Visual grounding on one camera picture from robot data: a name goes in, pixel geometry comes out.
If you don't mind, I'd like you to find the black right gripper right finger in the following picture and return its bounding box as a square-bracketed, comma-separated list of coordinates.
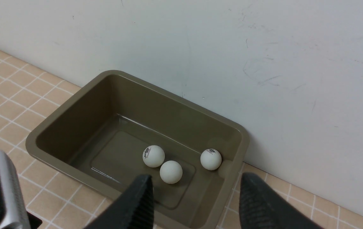
[239, 172, 321, 229]

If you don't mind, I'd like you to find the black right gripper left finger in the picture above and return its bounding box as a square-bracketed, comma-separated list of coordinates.
[85, 174, 154, 229]

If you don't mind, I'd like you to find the white ball with logo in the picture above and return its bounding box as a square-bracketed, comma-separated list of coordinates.
[142, 145, 165, 168]

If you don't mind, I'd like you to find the olive green plastic bin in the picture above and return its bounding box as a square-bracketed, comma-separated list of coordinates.
[26, 71, 250, 229]

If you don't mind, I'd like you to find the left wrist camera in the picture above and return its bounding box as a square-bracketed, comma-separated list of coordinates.
[0, 136, 43, 229]

